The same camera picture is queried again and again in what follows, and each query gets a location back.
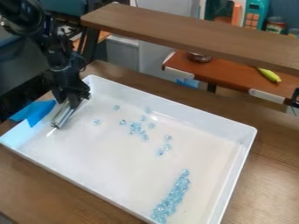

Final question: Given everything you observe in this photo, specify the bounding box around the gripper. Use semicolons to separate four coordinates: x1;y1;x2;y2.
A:
40;67;94;107

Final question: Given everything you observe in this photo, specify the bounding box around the toy microwave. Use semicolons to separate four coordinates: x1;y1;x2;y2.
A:
204;0;271;31

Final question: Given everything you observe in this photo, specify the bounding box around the dark brown round toy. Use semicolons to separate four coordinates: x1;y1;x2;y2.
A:
185;51;214;64

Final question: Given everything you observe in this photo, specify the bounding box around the brown wooden table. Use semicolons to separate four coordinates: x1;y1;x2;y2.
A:
161;50;299;107

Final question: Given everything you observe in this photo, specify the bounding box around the can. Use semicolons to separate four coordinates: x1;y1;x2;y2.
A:
265;16;288;35

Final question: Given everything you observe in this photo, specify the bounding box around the yellow toy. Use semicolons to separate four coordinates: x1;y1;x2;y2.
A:
255;66;283;84

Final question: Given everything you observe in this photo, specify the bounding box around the pile of blue bits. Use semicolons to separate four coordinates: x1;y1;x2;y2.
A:
149;168;193;224
91;104;175;158

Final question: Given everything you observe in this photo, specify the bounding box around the silver tool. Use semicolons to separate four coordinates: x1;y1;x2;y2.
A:
49;98;82;130

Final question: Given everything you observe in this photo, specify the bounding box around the wooden shelf board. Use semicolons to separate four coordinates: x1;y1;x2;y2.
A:
79;2;299;78

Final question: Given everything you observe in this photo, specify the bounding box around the white tray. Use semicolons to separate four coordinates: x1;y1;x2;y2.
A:
0;73;259;224

